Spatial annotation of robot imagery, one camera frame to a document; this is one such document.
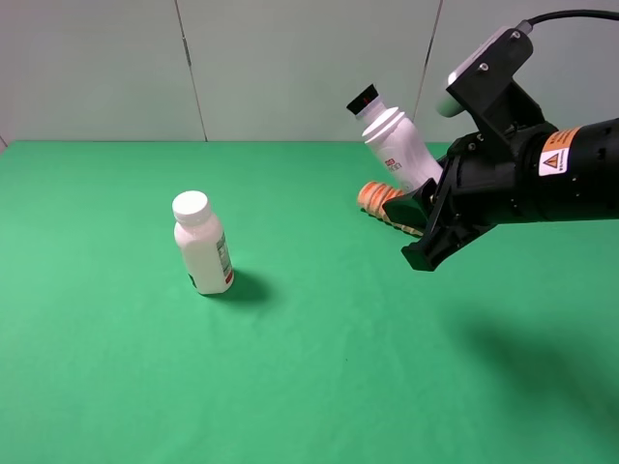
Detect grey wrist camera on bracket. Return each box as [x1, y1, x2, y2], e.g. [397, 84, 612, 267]
[436, 25, 545, 146]

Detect white bottle with black cap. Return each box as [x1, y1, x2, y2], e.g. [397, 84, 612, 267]
[346, 84, 442, 193]

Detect orange striped bread loaf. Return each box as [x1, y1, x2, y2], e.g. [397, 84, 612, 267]
[357, 181, 422, 237]

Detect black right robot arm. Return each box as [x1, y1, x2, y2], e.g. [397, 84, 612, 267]
[383, 120, 618, 272]

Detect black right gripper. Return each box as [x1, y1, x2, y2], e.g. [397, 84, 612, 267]
[382, 123, 561, 271]

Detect black camera cable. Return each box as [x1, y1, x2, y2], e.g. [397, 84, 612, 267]
[514, 8, 619, 38]

